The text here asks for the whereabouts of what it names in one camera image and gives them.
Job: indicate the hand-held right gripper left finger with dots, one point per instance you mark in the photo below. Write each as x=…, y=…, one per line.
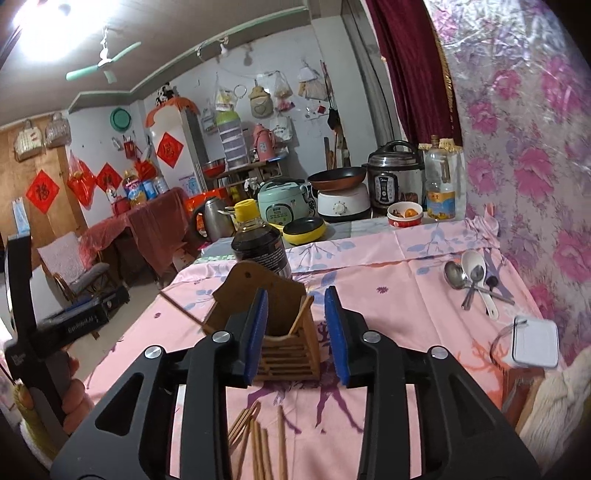
x=260, y=332

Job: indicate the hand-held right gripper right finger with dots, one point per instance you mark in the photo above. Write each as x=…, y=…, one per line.
x=336, y=332

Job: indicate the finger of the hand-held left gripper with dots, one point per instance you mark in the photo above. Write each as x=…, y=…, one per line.
x=111, y=301

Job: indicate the wooden chopstick holder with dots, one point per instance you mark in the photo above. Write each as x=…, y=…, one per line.
x=284, y=353

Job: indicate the wooden chopstick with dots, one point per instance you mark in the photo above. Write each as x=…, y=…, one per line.
x=282, y=443
x=300, y=310
x=184, y=311

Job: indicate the bunch of wooden chopsticks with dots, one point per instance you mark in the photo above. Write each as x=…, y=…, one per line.
x=256, y=443

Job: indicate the person's left hand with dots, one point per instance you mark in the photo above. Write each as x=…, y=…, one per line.
x=77, y=401

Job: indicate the pink printed tablecloth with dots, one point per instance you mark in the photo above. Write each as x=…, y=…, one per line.
x=397, y=323

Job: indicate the rattan chair with cushion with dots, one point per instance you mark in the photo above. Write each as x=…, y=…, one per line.
x=64, y=258

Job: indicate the table with red cloth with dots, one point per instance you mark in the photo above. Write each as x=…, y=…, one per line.
x=147, y=226

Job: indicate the dark soy sauce bottle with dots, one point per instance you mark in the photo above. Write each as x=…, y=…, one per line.
x=258, y=244

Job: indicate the blue mask packet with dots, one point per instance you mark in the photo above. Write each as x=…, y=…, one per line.
x=21, y=217

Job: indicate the yellow electric pan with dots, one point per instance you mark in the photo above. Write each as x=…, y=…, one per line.
x=304, y=229

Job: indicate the yellow oil jug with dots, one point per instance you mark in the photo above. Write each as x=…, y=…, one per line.
x=134, y=191

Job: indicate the steel electric kettle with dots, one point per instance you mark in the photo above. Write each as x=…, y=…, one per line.
x=214, y=221

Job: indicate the blue tin cans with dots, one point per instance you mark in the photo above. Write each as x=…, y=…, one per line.
x=154, y=189

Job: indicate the red hanging decoration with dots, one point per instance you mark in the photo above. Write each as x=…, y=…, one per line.
x=82, y=182

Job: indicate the red diamond paper poster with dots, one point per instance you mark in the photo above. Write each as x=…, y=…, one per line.
x=170, y=149
x=43, y=191
x=108, y=177

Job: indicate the white electric hotplate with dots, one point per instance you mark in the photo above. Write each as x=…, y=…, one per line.
x=344, y=205

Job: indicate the brown wooden board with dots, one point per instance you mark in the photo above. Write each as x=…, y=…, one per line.
x=14, y=184

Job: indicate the metal ladle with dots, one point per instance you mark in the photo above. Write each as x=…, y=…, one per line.
x=455, y=276

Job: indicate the mint green rice cooker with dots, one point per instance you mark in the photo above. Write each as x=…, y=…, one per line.
x=281, y=201

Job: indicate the red bowl with food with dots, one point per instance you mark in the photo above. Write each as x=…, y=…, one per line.
x=404, y=217

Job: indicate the orange carton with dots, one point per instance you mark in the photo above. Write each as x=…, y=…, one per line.
x=201, y=201

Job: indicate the red gift bag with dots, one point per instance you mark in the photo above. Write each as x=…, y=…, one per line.
x=145, y=170

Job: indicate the metal spoon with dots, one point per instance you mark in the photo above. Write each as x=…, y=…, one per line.
x=468, y=297

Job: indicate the copper frying pan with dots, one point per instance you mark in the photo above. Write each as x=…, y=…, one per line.
x=337, y=177

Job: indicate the white refrigerator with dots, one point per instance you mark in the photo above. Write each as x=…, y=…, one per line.
x=184, y=157

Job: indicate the steel pressure cooker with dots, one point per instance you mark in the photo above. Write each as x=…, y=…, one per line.
x=392, y=180

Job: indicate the small dark spoon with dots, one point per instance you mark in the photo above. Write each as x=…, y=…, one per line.
x=491, y=280

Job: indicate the red basin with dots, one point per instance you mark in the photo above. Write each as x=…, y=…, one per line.
x=214, y=170

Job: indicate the woven straw bag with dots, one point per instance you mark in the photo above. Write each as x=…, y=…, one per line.
x=28, y=143
x=57, y=134

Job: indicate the wooden boards and rolling pins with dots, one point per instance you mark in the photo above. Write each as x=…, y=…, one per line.
x=336, y=154

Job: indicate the clear cooking oil bottle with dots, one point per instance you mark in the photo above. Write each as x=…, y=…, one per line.
x=438, y=184

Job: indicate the green round plate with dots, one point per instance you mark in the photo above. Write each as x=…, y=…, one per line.
x=121, y=119

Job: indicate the pink thermos jug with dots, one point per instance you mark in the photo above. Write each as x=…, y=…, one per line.
x=262, y=145

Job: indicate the stacked steamer with green lid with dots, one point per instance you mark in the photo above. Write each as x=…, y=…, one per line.
x=232, y=138

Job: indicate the white square box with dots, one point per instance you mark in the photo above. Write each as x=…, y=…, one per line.
x=535, y=342

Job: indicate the white tote bag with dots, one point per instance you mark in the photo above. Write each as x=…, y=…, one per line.
x=281, y=129

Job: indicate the orange cloth cover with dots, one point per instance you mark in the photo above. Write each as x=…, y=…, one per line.
x=171, y=104

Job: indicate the black hanging pan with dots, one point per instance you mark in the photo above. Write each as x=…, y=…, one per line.
x=334, y=120

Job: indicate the black and white plush toy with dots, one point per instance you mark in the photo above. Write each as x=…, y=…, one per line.
x=165, y=94

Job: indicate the beige hanging heart bag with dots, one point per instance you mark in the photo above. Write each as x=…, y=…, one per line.
x=260, y=104

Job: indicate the hanging clear plastic bag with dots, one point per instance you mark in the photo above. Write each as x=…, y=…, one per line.
x=282, y=92
x=224, y=97
x=311, y=85

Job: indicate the cream knitted cloth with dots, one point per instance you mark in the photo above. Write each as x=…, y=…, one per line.
x=558, y=406

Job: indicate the green ceiling fan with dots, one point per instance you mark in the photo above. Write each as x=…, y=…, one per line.
x=108, y=62

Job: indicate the dark red curtain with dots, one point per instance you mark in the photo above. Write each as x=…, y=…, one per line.
x=415, y=69

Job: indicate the round ceiling light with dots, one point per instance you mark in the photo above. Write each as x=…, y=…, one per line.
x=60, y=27

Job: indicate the floral plastic wall sheet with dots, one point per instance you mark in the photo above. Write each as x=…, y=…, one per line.
x=526, y=161

